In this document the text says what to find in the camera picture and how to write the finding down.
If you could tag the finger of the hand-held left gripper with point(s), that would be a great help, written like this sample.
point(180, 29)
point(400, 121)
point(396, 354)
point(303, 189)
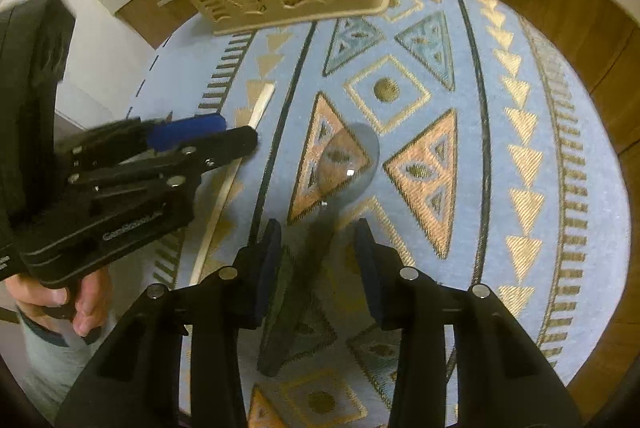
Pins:
point(190, 128)
point(235, 141)

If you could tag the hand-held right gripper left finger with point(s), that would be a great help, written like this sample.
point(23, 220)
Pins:
point(267, 268)

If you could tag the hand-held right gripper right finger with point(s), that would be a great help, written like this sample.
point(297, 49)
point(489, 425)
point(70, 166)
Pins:
point(370, 268)

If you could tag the wooden chopstick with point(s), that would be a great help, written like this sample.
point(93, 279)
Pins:
point(262, 106)

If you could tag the dark transparent plastic spoon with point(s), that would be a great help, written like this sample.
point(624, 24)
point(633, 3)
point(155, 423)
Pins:
point(350, 158)

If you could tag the person's left hand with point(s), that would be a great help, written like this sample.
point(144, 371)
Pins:
point(90, 303)

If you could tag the person's grey clothing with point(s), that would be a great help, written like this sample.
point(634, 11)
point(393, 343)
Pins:
point(55, 368)

